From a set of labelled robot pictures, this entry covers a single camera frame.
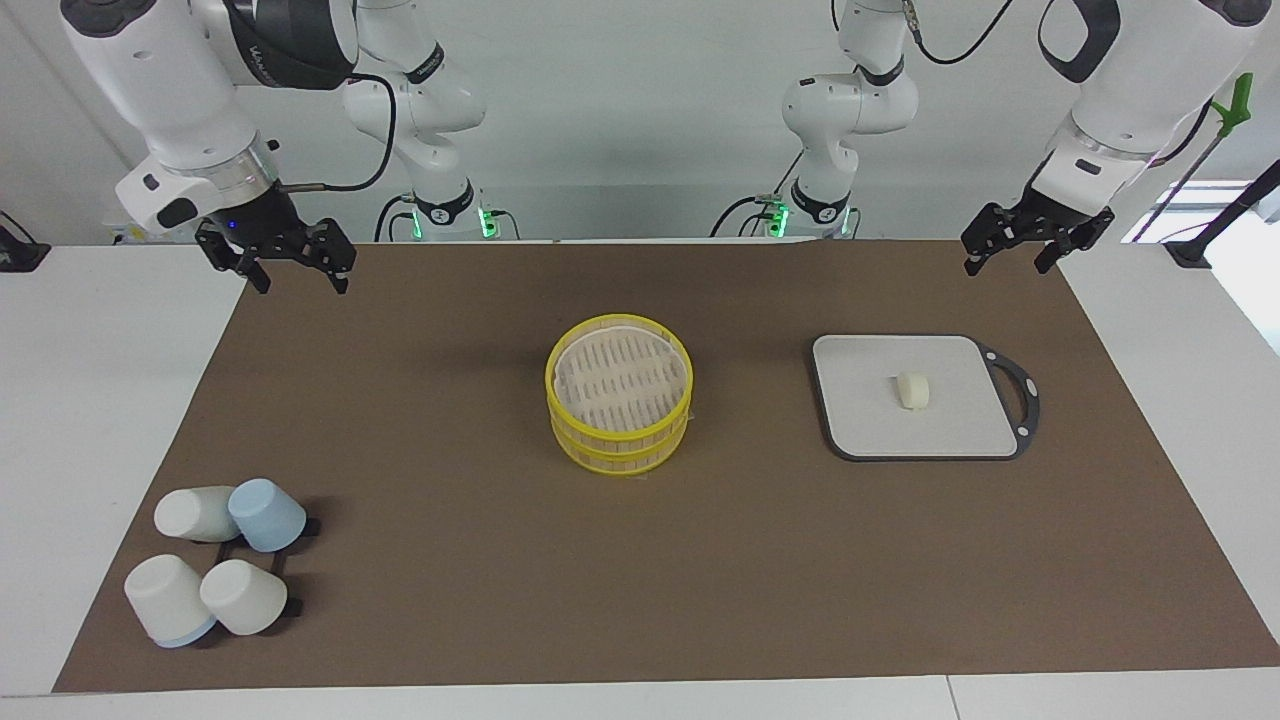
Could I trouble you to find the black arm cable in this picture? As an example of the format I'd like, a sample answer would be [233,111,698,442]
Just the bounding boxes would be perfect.
[272,72,399,193]
[905,0,1017,67]

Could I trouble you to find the thin grey rod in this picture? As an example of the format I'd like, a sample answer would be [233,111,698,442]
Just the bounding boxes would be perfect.
[1140,128,1229,241]

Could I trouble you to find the white cup lying sideways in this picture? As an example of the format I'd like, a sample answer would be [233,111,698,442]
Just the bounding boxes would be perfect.
[154,486,241,543]

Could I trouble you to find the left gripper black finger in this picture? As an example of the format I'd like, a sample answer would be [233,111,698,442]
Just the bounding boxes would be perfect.
[1034,207,1117,275]
[961,202,1032,277]

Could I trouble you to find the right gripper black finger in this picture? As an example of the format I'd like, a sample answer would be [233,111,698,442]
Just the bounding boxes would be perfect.
[298,217,358,295]
[195,220,272,295]

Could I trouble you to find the black table clamp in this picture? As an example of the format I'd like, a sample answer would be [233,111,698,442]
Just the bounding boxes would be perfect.
[0,210,51,273]

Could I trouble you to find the black base cable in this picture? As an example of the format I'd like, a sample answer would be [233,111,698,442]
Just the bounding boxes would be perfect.
[710,150,803,239]
[374,194,417,243]

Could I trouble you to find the yellow bamboo steamer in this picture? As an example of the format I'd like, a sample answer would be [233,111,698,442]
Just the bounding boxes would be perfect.
[545,314,695,477]

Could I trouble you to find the black right base cable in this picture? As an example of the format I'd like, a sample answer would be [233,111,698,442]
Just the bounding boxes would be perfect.
[374,194,417,243]

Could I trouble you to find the black camera stand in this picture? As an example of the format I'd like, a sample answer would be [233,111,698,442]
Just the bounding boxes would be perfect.
[1165,160,1280,269]

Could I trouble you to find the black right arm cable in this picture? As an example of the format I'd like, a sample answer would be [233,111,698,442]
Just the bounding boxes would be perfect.
[272,72,399,193]

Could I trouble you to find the brown table mat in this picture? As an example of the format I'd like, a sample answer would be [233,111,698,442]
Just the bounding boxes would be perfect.
[52,240,1280,694]

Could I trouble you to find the grey cutting board black rim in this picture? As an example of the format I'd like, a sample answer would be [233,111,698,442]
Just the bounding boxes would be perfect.
[810,334,1041,462]

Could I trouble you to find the white cup with blue rim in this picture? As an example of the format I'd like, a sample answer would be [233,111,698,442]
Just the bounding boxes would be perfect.
[124,554,217,649]

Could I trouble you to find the green clamp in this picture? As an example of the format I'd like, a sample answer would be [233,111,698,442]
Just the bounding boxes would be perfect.
[1210,72,1256,137]

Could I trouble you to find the black left base cable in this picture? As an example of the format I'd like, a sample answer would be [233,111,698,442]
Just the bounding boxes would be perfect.
[710,150,803,239]

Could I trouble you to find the light blue cup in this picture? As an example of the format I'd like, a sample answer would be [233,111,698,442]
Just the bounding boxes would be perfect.
[228,478,307,553]

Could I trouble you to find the plain white cup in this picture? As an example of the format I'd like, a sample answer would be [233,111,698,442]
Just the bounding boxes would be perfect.
[199,559,289,637]

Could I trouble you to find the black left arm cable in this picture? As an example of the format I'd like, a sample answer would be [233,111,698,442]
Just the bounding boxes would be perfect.
[905,0,1017,67]

